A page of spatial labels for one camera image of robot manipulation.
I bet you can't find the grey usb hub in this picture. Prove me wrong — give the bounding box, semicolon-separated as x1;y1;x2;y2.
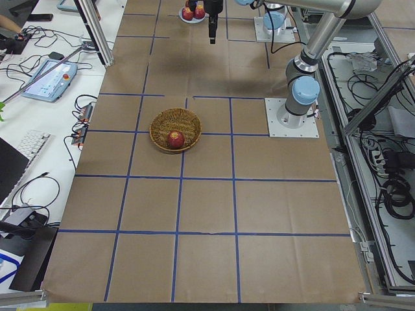
3;207;47;228

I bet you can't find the dark red apple in basket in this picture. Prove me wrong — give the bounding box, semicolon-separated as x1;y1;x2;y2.
167;130;185;149

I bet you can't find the white keyboard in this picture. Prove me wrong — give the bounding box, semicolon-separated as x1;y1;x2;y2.
16;130;51;162

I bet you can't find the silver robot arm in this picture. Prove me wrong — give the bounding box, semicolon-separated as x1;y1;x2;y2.
179;1;287;31
276;0;381;129

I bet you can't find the black laptop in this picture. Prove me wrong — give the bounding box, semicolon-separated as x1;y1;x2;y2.
0;139;29;203

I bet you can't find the black phone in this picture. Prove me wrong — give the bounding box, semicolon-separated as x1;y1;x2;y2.
27;14;54;22

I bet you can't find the aluminium frame post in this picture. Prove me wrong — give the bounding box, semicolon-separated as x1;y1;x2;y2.
74;0;114;67

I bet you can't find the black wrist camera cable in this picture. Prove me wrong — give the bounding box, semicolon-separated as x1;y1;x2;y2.
259;0;309;54

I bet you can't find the teach pendant tablet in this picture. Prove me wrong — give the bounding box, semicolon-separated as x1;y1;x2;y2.
21;62;78;102

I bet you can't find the light blue plate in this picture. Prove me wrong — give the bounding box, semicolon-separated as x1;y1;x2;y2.
179;7;207;24

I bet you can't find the round wicker basket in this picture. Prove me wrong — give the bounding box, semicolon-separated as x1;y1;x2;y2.
149;108;202;154

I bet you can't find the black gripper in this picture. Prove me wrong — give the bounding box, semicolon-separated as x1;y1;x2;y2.
204;0;223;45
188;0;198;12

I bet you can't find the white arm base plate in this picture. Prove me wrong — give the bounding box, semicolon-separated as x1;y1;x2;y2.
265;98;319;139

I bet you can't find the red apple on plate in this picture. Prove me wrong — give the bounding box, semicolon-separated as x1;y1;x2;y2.
193;5;206;20
182;6;194;21

